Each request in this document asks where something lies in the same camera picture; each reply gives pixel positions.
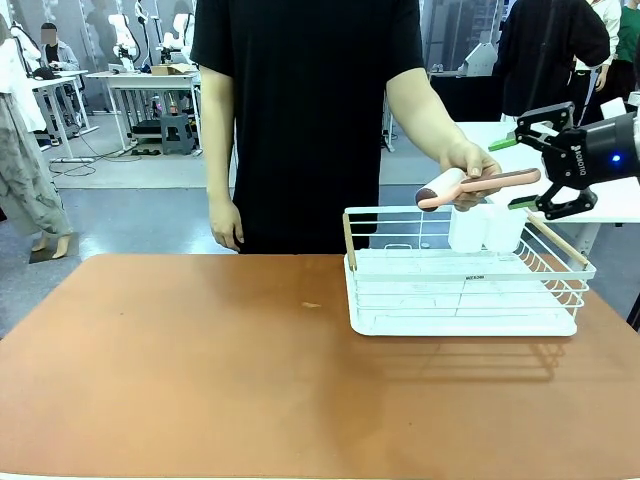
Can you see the white house-shaped object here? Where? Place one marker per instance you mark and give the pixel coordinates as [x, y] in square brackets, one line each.
[478, 60]

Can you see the person's left forearm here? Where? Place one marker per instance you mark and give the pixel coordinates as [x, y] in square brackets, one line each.
[422, 112]

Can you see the bystander in black top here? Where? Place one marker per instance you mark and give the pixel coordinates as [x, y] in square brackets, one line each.
[545, 55]

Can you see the person's left hand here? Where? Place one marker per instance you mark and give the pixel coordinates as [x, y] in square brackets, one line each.
[467, 160]

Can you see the white power strip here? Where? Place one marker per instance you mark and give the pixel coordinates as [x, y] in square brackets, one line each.
[72, 160]

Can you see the grey plastic step stool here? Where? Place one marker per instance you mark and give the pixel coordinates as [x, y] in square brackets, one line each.
[176, 134]

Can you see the person's right forearm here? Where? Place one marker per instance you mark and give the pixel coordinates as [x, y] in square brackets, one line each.
[217, 135]

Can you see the person's black t-shirt torso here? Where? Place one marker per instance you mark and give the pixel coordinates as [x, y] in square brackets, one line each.
[310, 125]

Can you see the bystander in white shirt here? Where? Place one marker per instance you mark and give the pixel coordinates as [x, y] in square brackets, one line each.
[605, 20]

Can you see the pink lint roller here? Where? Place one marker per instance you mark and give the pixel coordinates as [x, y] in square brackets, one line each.
[492, 182]

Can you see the bystander in green top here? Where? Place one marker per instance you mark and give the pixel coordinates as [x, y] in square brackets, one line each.
[627, 40]

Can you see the white side table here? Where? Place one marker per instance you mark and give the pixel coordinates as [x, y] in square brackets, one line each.
[615, 202]

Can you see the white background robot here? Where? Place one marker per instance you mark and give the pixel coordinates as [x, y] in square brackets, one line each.
[122, 42]
[175, 40]

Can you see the cardboard box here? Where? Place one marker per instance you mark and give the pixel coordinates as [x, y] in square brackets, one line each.
[170, 69]

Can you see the white desk with seated person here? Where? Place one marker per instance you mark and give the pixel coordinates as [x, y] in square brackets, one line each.
[60, 82]

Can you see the person's right hand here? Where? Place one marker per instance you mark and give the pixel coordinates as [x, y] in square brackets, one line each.
[225, 225]

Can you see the mannequin base plate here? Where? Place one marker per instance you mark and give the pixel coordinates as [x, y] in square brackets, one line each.
[52, 255]

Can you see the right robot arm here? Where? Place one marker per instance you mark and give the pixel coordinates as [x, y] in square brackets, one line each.
[617, 145]

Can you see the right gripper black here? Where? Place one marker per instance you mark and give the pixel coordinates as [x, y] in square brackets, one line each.
[570, 157]

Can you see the white desk with box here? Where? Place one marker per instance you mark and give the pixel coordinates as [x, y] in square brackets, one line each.
[145, 80]

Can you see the seated person in grey jacket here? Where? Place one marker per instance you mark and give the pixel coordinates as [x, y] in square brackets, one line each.
[57, 50]

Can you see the translucent white plastic cup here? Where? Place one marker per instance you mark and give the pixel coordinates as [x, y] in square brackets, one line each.
[507, 227]
[467, 230]

